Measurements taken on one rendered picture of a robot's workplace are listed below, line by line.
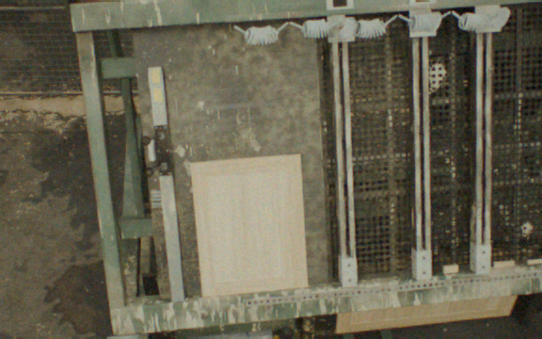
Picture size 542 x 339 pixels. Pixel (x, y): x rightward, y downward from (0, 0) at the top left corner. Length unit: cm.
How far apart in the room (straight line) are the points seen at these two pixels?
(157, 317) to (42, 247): 165
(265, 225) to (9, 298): 190
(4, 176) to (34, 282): 96
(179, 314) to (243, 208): 51
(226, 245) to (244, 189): 24
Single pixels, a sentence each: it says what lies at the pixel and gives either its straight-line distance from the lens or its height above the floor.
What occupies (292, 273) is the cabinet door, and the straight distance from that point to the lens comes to 286.
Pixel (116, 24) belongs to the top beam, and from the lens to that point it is 258.
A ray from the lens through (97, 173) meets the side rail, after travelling 271.
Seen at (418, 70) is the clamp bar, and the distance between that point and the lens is 273.
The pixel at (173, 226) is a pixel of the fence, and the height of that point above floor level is 117.
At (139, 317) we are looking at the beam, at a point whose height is 87.
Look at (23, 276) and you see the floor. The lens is 428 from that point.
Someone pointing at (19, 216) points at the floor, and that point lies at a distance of 461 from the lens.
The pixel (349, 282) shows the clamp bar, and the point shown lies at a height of 94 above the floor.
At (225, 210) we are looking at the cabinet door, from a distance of 275.
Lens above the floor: 324
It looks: 44 degrees down
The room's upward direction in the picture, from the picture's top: straight up
